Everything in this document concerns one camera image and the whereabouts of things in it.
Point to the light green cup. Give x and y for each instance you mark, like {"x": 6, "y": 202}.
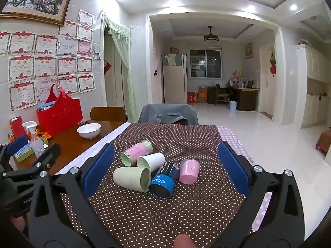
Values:
{"x": 130, "y": 177}

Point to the white cloth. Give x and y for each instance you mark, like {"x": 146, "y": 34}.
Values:
{"x": 103, "y": 140}

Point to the light blue waste bin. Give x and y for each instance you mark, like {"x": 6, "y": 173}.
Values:
{"x": 233, "y": 106}

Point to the dark desk chair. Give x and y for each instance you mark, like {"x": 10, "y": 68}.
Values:
{"x": 221, "y": 95}

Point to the red carton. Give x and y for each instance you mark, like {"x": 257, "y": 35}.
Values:
{"x": 192, "y": 98}

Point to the ceiling fan lamp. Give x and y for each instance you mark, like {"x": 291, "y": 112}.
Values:
{"x": 211, "y": 37}

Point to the brown dotted tablecloth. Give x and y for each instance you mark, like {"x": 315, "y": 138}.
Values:
{"x": 155, "y": 211}

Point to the blue and black cup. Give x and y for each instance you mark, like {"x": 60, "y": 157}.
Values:
{"x": 165, "y": 182}

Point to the cardboard box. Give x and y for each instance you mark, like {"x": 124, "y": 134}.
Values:
{"x": 203, "y": 94}

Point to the dark wooden desk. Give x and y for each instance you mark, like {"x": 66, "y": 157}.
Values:
{"x": 244, "y": 97}

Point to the black kettle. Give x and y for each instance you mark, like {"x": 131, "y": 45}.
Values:
{"x": 249, "y": 84}

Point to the white refrigerator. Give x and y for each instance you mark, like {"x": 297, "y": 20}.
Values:
{"x": 174, "y": 82}

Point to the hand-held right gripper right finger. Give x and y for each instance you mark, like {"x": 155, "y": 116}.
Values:
{"x": 234, "y": 170}

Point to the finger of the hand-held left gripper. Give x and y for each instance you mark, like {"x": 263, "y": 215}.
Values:
{"x": 16, "y": 142}
{"x": 50, "y": 155}

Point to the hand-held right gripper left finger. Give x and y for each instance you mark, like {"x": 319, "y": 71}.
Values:
{"x": 99, "y": 171}

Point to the red hanging ornament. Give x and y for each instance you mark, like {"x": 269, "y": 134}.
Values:
{"x": 272, "y": 66}

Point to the cream wall cabinets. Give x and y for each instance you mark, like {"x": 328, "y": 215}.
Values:
{"x": 314, "y": 85}

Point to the red box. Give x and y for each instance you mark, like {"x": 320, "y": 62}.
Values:
{"x": 17, "y": 128}

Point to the green tissue box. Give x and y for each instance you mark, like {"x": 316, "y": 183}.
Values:
{"x": 24, "y": 152}

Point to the white door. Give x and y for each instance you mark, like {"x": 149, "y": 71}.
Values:
{"x": 267, "y": 81}

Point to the white bowl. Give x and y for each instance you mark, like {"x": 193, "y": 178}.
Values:
{"x": 89, "y": 130}

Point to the green door curtain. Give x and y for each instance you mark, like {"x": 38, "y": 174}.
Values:
{"x": 121, "y": 62}

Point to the white cup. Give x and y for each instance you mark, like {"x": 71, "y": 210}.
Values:
{"x": 152, "y": 160}

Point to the orange snack packets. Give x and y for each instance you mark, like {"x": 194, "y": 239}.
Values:
{"x": 42, "y": 133}

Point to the red felt bag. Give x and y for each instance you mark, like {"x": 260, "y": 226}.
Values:
{"x": 60, "y": 117}

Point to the pink checked tablecloth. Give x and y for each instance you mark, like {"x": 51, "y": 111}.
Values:
{"x": 236, "y": 137}

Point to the framed wall picture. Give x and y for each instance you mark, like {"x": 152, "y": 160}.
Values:
{"x": 248, "y": 50}

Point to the window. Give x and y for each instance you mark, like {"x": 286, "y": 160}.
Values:
{"x": 205, "y": 62}

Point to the person's right hand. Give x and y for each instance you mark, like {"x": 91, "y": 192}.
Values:
{"x": 183, "y": 241}

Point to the wall of certificates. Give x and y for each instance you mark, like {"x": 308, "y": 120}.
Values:
{"x": 23, "y": 67}

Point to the red stool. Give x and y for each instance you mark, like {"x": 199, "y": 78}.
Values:
{"x": 324, "y": 140}

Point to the chair with grey jacket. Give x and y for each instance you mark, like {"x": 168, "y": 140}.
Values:
{"x": 168, "y": 113}

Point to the person's left hand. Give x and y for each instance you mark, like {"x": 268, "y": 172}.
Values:
{"x": 20, "y": 222}

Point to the clear spray bottle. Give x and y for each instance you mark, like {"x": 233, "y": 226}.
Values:
{"x": 35, "y": 140}

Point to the pink cup with green rim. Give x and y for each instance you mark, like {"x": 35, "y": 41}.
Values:
{"x": 137, "y": 152}

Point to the wooden chair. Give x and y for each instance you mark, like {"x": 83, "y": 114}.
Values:
{"x": 108, "y": 113}

